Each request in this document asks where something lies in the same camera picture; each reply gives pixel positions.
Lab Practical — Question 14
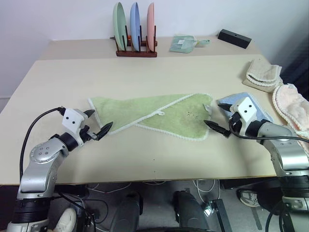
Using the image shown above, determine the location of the brown wooden plate rack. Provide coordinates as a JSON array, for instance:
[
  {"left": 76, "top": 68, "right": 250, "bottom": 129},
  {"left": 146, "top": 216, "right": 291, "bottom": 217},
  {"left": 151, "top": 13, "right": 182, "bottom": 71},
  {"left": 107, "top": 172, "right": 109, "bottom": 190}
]
[{"left": 110, "top": 25, "right": 158, "bottom": 58}]

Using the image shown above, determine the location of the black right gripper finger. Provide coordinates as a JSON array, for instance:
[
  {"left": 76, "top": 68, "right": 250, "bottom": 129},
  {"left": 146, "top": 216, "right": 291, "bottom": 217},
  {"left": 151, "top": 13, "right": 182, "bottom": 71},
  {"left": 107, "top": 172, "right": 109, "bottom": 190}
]
[
  {"left": 218, "top": 103, "right": 234, "bottom": 113},
  {"left": 203, "top": 119, "right": 231, "bottom": 138}
]

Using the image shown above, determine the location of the dark rounded shape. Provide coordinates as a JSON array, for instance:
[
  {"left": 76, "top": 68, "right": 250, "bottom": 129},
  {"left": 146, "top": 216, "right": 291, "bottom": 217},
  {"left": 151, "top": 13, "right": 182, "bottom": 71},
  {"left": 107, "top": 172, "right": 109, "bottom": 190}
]
[
  {"left": 112, "top": 192, "right": 144, "bottom": 232},
  {"left": 173, "top": 190, "right": 210, "bottom": 232}
]

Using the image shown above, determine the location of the green towel with white trim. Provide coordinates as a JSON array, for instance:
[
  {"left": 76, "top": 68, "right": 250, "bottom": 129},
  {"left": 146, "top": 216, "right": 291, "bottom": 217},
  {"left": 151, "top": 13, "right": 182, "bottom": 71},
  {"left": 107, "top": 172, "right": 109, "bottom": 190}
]
[{"left": 87, "top": 92, "right": 213, "bottom": 142}]

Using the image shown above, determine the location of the small green handled tool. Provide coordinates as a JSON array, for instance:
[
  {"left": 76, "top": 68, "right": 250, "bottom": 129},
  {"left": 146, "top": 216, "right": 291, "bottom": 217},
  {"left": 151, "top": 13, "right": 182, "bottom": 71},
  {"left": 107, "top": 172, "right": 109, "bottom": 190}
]
[{"left": 195, "top": 39, "right": 211, "bottom": 48}]

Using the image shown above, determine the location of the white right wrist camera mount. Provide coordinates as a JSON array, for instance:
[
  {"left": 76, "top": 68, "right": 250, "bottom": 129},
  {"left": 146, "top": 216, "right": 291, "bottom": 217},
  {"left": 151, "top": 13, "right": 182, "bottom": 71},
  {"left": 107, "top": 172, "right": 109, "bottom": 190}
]
[{"left": 231, "top": 96, "right": 258, "bottom": 137}]

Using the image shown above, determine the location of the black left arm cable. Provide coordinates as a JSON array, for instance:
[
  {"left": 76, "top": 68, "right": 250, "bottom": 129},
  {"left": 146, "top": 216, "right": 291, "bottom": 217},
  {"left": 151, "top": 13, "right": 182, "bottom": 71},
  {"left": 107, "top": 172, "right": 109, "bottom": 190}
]
[{"left": 19, "top": 107, "right": 66, "bottom": 181}]

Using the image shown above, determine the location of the pink towel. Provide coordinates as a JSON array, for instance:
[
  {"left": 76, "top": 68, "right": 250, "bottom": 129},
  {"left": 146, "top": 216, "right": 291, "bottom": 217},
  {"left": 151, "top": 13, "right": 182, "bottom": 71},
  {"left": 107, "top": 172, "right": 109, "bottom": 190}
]
[{"left": 272, "top": 83, "right": 309, "bottom": 150}]

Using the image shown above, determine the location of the green plate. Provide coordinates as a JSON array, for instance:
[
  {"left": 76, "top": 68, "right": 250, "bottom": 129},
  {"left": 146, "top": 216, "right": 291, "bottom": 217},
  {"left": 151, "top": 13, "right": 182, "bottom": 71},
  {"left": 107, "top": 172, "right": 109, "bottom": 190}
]
[{"left": 112, "top": 1, "right": 127, "bottom": 51}]

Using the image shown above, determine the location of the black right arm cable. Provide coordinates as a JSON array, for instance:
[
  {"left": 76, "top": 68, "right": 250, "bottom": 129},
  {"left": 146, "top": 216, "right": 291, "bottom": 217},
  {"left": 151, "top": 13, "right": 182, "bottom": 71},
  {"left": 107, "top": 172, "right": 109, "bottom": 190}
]
[{"left": 228, "top": 120, "right": 301, "bottom": 142}]

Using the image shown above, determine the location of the pink plate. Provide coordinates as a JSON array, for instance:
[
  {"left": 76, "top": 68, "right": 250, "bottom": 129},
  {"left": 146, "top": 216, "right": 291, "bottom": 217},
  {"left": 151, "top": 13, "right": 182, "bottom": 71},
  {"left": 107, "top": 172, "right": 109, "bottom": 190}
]
[{"left": 146, "top": 2, "right": 156, "bottom": 52}]

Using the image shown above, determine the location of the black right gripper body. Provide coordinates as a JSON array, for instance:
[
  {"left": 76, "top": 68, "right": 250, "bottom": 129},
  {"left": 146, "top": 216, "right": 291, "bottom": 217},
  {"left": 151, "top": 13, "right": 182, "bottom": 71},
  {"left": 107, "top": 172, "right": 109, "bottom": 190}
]
[{"left": 228, "top": 113, "right": 242, "bottom": 133}]

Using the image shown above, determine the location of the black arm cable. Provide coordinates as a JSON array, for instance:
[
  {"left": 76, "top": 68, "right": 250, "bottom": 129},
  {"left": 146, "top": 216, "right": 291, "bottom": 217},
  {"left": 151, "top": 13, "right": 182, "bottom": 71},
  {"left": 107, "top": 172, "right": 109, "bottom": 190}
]
[
  {"left": 228, "top": 120, "right": 301, "bottom": 142},
  {"left": 19, "top": 107, "right": 66, "bottom": 181}
]

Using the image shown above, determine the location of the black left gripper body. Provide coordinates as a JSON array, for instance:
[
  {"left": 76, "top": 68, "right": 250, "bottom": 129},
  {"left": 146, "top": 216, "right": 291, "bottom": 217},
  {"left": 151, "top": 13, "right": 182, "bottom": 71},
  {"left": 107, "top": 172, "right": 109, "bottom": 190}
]
[{"left": 81, "top": 124, "right": 100, "bottom": 144}]

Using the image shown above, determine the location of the black rectangular box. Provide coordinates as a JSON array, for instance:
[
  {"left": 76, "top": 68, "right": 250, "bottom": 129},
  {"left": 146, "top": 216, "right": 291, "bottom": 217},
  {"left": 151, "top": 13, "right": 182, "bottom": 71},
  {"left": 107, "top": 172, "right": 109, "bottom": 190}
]
[{"left": 217, "top": 29, "right": 252, "bottom": 50}]

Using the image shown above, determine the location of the white grey sneaker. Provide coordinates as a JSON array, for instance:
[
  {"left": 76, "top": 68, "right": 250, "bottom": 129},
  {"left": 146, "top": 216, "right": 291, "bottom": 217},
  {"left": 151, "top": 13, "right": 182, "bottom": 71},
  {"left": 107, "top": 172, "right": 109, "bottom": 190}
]
[{"left": 236, "top": 189, "right": 260, "bottom": 208}]

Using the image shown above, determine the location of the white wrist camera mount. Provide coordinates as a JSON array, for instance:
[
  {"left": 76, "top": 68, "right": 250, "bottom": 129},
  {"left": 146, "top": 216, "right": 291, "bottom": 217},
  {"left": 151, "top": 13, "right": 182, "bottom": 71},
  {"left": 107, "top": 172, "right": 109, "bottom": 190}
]
[
  {"left": 231, "top": 96, "right": 258, "bottom": 137},
  {"left": 61, "top": 108, "right": 89, "bottom": 147}
]

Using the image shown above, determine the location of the blue towel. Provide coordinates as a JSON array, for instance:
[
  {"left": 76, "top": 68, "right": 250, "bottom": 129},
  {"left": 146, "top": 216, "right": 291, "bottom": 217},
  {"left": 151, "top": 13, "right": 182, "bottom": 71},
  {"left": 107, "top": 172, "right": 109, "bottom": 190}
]
[{"left": 216, "top": 91, "right": 275, "bottom": 124}]

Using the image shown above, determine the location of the white shoe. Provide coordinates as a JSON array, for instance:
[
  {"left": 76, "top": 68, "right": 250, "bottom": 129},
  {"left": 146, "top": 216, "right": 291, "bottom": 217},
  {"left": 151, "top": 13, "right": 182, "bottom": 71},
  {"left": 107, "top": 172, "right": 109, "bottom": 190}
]
[{"left": 52, "top": 207, "right": 77, "bottom": 232}]

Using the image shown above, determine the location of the beige folded towel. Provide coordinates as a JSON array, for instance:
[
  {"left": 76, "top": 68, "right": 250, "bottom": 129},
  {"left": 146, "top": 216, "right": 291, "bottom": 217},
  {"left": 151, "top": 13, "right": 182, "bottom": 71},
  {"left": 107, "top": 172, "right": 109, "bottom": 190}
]
[{"left": 242, "top": 58, "right": 283, "bottom": 93}]

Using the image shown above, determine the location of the black table leg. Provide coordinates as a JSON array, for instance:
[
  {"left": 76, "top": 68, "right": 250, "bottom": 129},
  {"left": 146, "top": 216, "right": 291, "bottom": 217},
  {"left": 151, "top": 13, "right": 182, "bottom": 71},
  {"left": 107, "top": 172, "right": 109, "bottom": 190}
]
[{"left": 209, "top": 199, "right": 234, "bottom": 232}]

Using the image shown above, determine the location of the blue plate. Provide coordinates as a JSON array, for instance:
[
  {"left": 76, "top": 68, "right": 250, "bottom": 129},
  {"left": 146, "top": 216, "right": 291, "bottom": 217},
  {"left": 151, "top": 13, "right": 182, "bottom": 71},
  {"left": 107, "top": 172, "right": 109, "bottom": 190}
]
[{"left": 129, "top": 1, "right": 141, "bottom": 52}]

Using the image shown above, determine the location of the green packaged cloth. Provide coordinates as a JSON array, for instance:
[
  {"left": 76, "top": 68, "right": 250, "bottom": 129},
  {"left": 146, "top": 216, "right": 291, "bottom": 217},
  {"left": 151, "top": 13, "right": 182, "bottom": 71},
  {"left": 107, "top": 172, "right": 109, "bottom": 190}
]
[{"left": 169, "top": 34, "right": 197, "bottom": 54}]

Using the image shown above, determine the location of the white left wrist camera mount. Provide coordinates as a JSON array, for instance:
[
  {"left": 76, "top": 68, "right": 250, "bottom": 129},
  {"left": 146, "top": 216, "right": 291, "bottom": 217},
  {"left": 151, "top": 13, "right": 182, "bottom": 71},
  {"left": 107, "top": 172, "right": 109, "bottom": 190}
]
[{"left": 61, "top": 108, "right": 89, "bottom": 147}]

